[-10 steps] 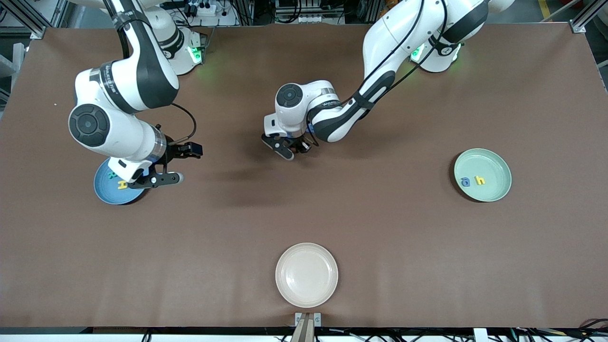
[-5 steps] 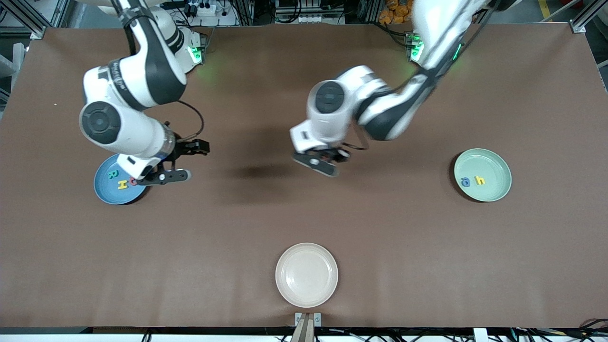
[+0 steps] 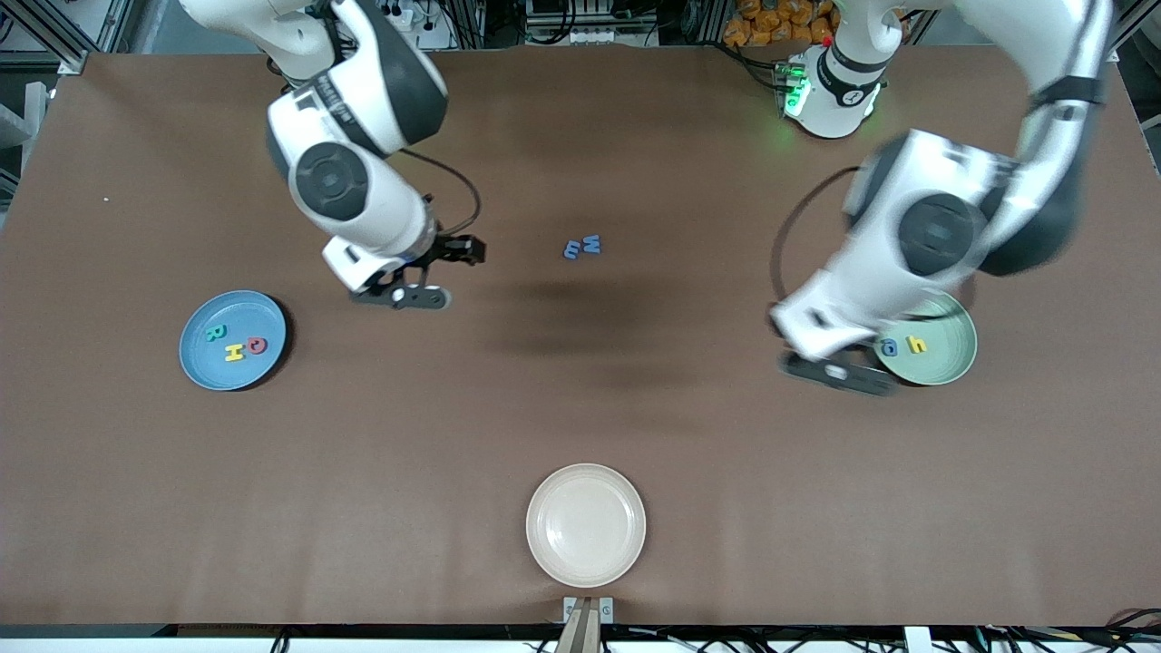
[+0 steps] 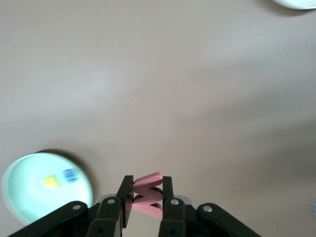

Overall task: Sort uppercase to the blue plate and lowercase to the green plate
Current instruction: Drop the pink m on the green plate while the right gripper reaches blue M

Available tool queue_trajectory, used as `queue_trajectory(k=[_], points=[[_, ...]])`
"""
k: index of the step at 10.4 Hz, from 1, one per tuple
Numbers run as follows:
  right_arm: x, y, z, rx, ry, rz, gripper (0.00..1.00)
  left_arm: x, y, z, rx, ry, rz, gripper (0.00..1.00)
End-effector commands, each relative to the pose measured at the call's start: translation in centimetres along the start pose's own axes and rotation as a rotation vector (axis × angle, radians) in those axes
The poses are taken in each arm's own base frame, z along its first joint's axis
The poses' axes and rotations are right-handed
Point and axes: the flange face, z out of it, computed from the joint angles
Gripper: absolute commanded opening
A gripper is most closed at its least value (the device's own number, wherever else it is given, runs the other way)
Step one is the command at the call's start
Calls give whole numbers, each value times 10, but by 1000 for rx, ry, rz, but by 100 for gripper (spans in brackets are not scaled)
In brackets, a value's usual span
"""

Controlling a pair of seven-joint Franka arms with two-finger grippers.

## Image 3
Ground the blue plate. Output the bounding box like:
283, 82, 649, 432
179, 290, 288, 392

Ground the cream plate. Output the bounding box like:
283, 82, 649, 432
526, 463, 647, 589

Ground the green plate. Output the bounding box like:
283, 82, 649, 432
873, 290, 979, 386

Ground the grey equipment rack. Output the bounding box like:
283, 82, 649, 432
524, 0, 659, 46

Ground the orange objects pile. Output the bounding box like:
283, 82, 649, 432
724, 0, 837, 48

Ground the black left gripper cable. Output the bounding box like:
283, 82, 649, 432
769, 168, 863, 314

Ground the aluminium frame profile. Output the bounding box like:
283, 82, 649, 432
0, 0, 137, 75

